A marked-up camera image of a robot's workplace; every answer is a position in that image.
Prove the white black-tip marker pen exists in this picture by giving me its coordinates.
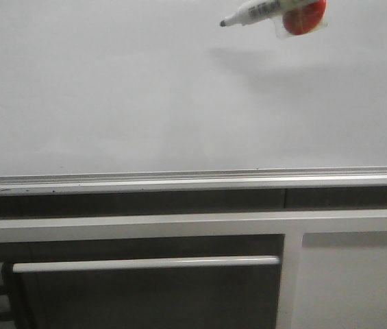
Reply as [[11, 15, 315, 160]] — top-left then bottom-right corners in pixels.
[[219, 0, 312, 27]]

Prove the red round magnet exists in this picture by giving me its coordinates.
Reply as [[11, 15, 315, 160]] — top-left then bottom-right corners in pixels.
[[282, 0, 327, 36]]

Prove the white whiteboard surface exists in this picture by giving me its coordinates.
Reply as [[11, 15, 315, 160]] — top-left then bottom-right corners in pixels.
[[0, 1, 387, 176]]

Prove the white horizontal round bar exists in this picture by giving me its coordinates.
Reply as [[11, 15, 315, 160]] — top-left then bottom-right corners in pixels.
[[12, 256, 281, 273]]

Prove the white metal stand frame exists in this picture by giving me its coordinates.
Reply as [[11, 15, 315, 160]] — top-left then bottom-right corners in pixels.
[[0, 210, 387, 328]]

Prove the aluminium whiteboard tray rail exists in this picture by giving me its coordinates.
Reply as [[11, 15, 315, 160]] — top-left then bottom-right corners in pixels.
[[0, 167, 387, 196]]

